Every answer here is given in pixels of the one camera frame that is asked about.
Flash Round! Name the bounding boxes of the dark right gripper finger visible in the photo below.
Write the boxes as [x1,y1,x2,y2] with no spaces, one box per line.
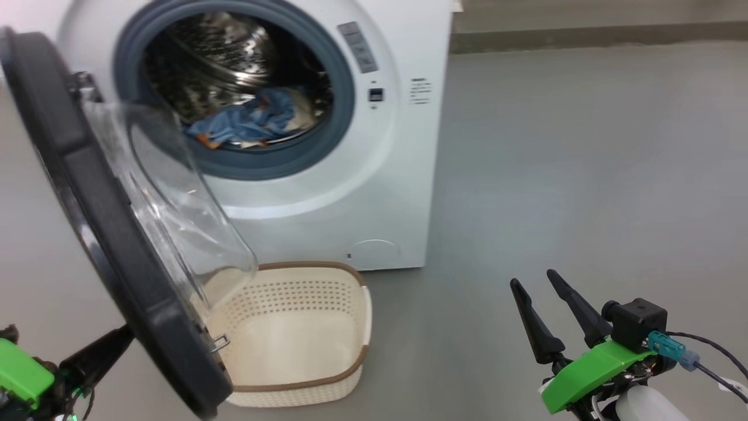
[509,278,567,365]
[546,269,614,349]

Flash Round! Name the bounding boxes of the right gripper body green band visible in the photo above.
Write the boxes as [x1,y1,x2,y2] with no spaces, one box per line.
[540,340,678,421]

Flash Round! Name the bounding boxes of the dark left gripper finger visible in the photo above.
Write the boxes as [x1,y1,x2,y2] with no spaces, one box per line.
[58,324,136,390]

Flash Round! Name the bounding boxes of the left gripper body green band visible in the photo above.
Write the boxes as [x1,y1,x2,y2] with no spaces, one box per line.
[0,325,77,421]

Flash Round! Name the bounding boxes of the black glass washing machine door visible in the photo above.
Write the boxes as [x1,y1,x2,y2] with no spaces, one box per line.
[0,26,259,421]

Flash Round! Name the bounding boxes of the blue printed garment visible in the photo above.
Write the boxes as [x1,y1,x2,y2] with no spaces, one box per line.
[185,88,300,150]

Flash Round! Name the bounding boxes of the cream garment with blue sleeves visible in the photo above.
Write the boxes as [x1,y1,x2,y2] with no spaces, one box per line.
[243,92,320,148]

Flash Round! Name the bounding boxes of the cream perforated laundry basket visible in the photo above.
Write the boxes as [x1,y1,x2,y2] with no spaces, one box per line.
[203,261,373,409]

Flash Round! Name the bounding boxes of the white front-load washing machine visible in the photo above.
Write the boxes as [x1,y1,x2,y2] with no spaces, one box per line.
[18,0,456,271]

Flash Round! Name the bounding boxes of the grey rubber door gasket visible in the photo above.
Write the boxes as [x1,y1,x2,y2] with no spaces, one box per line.
[113,0,356,181]

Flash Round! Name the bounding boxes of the steel washing machine drum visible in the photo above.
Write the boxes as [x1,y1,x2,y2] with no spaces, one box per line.
[143,12,334,150]

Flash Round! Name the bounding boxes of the round white filter cover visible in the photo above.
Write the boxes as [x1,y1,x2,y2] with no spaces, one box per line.
[350,239,404,267]

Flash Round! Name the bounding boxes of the small black text sticker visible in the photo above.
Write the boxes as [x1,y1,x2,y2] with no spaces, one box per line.
[410,77,434,106]

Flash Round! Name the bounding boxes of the grey warning label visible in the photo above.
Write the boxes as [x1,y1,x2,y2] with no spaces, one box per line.
[337,22,380,75]

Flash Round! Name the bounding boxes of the teal right cable connector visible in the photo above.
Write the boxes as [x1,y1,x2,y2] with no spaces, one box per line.
[647,330,701,372]

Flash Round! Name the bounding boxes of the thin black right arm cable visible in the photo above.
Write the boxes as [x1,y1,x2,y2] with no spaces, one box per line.
[666,332,748,405]

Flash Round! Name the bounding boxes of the grey wall baseboard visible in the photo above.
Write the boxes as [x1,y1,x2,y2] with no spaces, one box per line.
[450,22,748,55]

